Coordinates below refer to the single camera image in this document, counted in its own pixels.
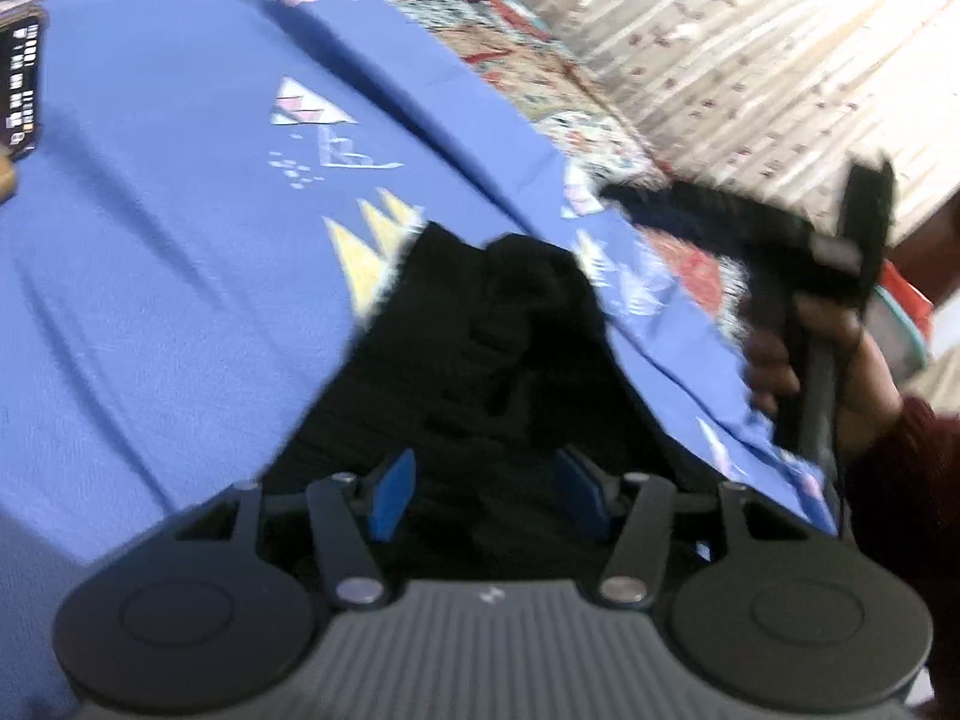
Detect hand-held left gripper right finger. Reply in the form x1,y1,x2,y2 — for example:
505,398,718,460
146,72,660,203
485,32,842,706
553,444,812,610

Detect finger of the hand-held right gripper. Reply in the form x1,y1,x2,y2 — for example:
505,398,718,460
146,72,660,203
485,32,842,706
600,178,755,260

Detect black smartphone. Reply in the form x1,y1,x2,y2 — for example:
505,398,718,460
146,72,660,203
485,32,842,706
0,6,47,160

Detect red floral patterned blanket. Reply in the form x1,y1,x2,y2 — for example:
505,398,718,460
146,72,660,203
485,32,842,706
322,0,755,350

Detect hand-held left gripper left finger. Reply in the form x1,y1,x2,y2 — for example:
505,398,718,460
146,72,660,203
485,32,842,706
176,448,418,610

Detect black pants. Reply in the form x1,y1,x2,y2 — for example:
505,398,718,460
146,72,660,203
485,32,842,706
259,223,743,582

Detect person's right hand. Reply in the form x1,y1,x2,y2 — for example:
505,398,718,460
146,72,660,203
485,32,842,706
739,291,902,440

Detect beige leaf print curtain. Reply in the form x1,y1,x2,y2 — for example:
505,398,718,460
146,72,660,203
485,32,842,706
472,0,960,245

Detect teal plastic storage bin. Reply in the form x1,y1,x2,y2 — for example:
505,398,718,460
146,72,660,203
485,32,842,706
866,259,940,385

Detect blue printed bedsheet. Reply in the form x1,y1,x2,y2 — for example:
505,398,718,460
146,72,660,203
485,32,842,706
0,0,850,720

